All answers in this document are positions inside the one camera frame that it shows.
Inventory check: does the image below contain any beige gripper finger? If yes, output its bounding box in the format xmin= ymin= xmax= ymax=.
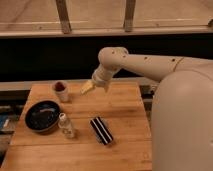
xmin=104 ymin=84 xmax=109 ymax=93

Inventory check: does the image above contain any beige gripper wrist body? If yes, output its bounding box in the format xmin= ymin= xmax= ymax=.
xmin=92 ymin=65 xmax=114 ymax=87

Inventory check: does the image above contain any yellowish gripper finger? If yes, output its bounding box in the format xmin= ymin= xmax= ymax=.
xmin=81 ymin=80 xmax=95 ymax=94

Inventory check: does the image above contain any small clear plastic bottle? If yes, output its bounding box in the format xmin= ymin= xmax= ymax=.
xmin=58 ymin=113 xmax=75 ymax=138

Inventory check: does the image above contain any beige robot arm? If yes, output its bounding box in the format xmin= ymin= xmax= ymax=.
xmin=81 ymin=47 xmax=213 ymax=171

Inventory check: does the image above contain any white cup with brown contents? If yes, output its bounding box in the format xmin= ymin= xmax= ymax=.
xmin=52 ymin=81 xmax=69 ymax=102

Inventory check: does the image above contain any black white striped block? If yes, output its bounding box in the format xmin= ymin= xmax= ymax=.
xmin=90 ymin=117 xmax=114 ymax=145

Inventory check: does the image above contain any dark blue bowl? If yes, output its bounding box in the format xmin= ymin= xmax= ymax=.
xmin=25 ymin=100 xmax=60 ymax=133

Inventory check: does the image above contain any wooden table rail frame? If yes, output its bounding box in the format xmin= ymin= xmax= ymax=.
xmin=0 ymin=0 xmax=213 ymax=37

